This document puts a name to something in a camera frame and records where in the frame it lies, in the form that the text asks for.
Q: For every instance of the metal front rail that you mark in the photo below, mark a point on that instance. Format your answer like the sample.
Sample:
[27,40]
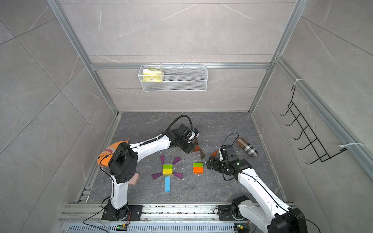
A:
[155,218]

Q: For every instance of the plaid patterned pouch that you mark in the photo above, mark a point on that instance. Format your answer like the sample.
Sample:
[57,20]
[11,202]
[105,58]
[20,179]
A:
[247,147]

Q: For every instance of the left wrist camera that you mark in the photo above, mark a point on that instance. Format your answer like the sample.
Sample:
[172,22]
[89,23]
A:
[194,134]

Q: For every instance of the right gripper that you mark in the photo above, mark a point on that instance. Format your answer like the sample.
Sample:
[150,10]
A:
[215,166]

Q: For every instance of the yellow block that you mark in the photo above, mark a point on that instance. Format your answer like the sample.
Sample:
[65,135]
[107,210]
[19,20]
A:
[167,172]

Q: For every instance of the pink rounded case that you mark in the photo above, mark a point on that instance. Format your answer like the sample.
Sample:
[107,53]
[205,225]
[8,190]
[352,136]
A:
[134,180]

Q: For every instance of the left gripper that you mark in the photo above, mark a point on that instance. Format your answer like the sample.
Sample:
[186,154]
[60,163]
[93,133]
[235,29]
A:
[190,148]

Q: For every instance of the light blue long block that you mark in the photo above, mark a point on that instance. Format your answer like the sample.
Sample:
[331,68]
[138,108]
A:
[167,184]

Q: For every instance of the orange block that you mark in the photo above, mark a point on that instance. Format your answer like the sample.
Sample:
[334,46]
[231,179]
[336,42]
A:
[198,170]

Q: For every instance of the orange red wedge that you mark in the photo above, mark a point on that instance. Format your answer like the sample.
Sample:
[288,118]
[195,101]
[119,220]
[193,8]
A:
[196,149]

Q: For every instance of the orange plush fish toy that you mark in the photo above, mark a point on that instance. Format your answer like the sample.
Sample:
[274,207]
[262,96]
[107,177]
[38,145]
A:
[105,156]

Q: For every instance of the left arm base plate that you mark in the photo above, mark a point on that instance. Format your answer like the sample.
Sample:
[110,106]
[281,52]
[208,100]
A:
[132,212]

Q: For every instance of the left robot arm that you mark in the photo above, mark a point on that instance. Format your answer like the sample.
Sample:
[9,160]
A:
[121,158]

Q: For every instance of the black wire hook rack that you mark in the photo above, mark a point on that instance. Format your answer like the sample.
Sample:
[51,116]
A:
[307,133]

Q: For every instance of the yellow cloth in basket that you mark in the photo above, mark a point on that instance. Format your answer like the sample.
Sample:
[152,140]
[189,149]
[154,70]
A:
[152,75]

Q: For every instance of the purple wedge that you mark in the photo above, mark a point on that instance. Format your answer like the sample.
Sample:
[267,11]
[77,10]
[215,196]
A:
[162,159]
[178,175]
[157,175]
[176,160]

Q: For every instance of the white wire mesh basket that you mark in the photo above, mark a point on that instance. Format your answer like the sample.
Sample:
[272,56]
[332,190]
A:
[177,78]

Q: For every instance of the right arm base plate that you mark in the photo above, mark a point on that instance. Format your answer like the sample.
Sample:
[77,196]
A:
[225,212]

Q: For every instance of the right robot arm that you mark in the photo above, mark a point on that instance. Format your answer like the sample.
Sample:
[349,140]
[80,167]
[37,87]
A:
[272,215]

